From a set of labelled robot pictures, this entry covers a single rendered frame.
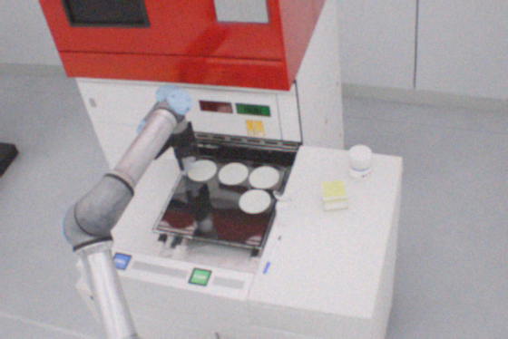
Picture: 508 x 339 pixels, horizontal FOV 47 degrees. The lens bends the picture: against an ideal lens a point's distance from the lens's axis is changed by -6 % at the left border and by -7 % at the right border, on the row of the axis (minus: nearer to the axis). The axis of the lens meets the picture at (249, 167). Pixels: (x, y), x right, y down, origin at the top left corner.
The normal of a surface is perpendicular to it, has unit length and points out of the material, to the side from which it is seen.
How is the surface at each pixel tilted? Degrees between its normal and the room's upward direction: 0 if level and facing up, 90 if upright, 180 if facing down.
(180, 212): 0
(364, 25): 90
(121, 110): 90
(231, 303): 90
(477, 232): 0
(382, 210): 0
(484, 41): 90
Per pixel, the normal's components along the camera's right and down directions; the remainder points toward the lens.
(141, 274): -0.13, -0.71
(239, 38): -0.29, 0.70
